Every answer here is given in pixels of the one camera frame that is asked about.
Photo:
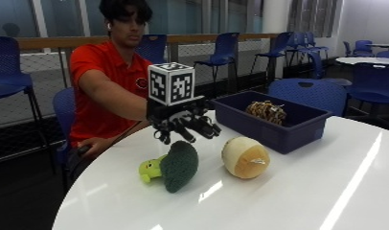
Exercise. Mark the green broccoli soft toy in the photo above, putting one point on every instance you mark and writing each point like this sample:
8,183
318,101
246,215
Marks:
176,166

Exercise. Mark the white marker cube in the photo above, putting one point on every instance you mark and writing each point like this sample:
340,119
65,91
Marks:
172,83

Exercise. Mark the beige round soft toy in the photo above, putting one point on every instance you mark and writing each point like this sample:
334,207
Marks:
245,158

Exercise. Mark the blue plastic bin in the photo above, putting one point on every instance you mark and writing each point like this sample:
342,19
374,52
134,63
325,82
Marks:
261,126

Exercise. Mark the striped tiger soft toy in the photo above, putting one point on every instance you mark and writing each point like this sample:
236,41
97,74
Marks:
266,111

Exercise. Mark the blue chair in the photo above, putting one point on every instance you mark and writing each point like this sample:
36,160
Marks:
387,54
153,48
318,68
64,111
8,76
306,41
371,83
276,48
310,92
221,52
361,48

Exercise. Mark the black object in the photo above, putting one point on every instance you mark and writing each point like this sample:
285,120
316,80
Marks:
84,150

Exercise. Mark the the person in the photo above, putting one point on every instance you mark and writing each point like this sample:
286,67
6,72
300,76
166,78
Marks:
100,73

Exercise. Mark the white earbud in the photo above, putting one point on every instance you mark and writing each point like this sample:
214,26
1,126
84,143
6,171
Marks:
109,25

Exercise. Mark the white column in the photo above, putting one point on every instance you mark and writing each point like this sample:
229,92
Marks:
274,16

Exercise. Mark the white round table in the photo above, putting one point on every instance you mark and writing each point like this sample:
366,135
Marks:
365,60
382,45

